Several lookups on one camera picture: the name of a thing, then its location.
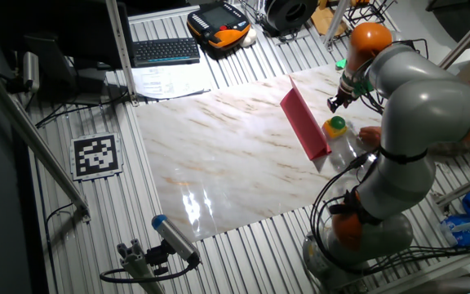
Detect aluminium profile beam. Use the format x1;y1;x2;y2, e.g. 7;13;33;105
434;167;470;209
0;56;92;224
365;249;470;294

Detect printed white paper sheets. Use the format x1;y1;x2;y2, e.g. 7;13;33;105
131;65;212;101

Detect person's hand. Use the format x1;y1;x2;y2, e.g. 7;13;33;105
358;125;383;149

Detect white egg-shaped object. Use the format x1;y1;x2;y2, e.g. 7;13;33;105
241;27;259;48

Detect black and white marker tag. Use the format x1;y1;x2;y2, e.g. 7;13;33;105
69;132;125;182

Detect blue and white plastic bag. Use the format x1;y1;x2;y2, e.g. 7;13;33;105
438;214;470;248

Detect silver camera with blue end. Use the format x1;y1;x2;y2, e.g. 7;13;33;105
151;214;202;266

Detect brown cardboard piece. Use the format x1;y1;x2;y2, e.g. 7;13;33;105
310;3;349;37

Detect marble pattern board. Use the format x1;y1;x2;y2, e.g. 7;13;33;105
134;63;385;243

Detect black computer keyboard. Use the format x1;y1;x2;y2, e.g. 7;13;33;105
131;37;202;69

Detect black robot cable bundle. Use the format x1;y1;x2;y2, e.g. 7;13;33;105
308;150;470;277

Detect red folded cardboard stand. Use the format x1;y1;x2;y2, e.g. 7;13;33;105
279;74;333;162

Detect black camera clamp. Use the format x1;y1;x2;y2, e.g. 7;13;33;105
144;239;173;277

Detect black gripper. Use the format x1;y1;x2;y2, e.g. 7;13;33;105
326;86;357;114

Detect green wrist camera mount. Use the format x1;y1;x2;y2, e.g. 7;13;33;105
352;75;375;99

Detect black camera cable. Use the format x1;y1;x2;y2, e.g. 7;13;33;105
99;259;200;284

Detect short aluminium camera mount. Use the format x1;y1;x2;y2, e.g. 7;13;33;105
116;238;166;294

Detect black round spool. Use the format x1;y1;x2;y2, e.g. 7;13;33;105
264;0;320;34

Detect aluminium profile post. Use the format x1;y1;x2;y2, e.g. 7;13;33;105
437;2;470;70
104;0;140;108
322;0;351;52

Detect black and orange teach pendant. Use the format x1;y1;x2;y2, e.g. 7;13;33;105
185;0;252;51

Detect green button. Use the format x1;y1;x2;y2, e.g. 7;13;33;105
322;115;348;140

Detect silver depth camera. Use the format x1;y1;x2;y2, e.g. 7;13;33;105
21;51;41;93

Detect black computer monitor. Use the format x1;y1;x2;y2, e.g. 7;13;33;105
0;0;135;105

